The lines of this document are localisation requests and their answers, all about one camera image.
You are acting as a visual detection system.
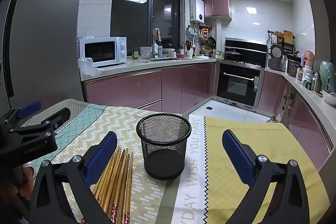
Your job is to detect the white microwave oven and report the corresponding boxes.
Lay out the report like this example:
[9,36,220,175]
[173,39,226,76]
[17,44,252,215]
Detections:
[79,37,127,68]

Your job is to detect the clear plastic bag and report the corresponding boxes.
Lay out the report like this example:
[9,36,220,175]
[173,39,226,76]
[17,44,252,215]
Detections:
[78,57,99,77]

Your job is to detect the white green container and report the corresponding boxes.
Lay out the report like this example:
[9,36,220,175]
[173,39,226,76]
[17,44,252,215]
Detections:
[301,65,313,89]

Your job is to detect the white water heater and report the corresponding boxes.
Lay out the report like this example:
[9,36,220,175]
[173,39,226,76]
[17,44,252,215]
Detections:
[190,0,205,23]

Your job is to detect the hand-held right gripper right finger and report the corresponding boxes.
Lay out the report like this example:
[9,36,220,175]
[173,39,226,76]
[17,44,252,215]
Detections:
[222,130,309,224]

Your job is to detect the pink base cabinets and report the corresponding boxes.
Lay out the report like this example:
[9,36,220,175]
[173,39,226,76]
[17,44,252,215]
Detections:
[259,70,335,169]
[84,61,217,114]

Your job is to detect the pile of wooden chopsticks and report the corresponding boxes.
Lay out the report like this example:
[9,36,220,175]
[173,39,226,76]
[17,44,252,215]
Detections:
[81,147,134,224]

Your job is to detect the black range hood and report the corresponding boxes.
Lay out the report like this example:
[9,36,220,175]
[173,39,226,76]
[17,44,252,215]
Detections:
[225,38,268,67]

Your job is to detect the person's left hand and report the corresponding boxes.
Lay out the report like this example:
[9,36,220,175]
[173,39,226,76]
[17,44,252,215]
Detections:
[17,165,34,197]

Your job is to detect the clear plastic container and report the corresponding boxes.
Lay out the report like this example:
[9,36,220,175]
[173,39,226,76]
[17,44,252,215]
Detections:
[139,46,153,63]

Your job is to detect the steel kitchen faucet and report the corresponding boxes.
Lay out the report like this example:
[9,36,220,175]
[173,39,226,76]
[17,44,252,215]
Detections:
[152,28,162,58]

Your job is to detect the green plastic bag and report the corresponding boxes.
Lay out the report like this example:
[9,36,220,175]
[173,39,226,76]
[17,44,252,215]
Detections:
[319,61,336,93]

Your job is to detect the black lidded wok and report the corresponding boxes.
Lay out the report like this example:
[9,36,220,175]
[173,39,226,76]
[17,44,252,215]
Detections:
[223,49,243,61]

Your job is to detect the grey refrigerator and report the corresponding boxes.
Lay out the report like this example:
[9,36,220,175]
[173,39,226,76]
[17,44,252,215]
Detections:
[0,0,94,111]

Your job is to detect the black mesh utensil holder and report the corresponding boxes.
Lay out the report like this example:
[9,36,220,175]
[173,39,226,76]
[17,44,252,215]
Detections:
[136,113,192,179]

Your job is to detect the pink kettle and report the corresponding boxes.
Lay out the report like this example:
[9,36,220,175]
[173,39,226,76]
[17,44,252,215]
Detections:
[303,51,315,68]

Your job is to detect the black built-in oven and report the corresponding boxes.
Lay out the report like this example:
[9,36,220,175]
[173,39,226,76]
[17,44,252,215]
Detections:
[216,63,263,107]

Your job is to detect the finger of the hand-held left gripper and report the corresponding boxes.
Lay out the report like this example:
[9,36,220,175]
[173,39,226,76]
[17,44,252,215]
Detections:
[0,101,42,133]
[9,107,71,136]

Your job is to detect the white rice cooker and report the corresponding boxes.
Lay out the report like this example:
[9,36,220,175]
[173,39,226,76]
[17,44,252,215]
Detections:
[268,43,286,71]

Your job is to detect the white earphone cable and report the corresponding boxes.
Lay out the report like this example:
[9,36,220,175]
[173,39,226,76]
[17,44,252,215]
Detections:
[54,123,67,139]

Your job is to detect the steel thermos flask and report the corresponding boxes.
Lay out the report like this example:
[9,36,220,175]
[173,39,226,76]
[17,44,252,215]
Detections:
[312,72,322,94]

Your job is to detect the wooden cutting board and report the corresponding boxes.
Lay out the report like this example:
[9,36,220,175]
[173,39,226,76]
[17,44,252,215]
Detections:
[283,30,294,46]

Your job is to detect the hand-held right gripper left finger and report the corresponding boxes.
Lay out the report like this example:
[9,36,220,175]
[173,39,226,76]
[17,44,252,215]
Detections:
[29,131,118,224]

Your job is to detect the steel pot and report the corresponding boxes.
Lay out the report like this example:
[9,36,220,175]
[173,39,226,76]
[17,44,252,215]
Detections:
[287,59,301,77]

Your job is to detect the pink wall cabinet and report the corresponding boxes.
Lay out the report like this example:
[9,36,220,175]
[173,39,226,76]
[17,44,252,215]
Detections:
[198,0,233,21]

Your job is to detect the dark kitchen window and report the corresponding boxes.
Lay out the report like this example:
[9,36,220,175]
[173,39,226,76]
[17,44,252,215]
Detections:
[110,0,183,50]

